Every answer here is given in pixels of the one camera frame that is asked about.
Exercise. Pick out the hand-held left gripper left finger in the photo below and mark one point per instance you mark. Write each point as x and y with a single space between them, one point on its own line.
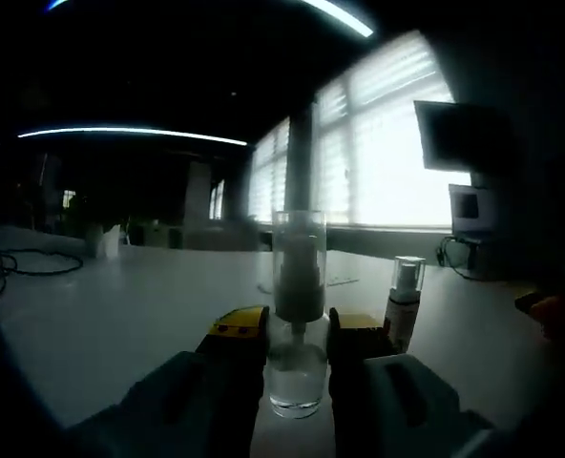
225 381

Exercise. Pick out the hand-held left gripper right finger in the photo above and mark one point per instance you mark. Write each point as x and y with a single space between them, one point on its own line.
354 381

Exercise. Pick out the clear glass pump bottle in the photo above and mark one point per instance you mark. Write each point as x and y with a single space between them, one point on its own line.
294 386

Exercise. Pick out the white pump bottle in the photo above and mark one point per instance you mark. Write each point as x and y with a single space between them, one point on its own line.
399 319

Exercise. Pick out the small square clear cover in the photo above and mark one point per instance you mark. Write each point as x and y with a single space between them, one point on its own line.
421 274

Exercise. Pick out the tall round clear cover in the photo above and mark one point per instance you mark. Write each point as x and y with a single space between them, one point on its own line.
299 222

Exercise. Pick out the white paper sheet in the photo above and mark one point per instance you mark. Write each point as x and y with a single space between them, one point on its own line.
342 280

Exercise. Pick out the dark hanging monitor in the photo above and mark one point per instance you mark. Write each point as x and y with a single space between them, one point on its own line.
464 133

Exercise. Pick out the green potted plant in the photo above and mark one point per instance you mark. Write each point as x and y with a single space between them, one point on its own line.
103 241

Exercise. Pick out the white window blinds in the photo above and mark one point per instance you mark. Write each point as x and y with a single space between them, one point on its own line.
387 143

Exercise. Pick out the straight ceiling light strip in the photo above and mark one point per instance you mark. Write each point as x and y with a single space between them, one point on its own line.
134 131

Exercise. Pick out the long curved ceiling light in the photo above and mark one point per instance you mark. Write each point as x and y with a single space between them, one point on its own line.
344 19

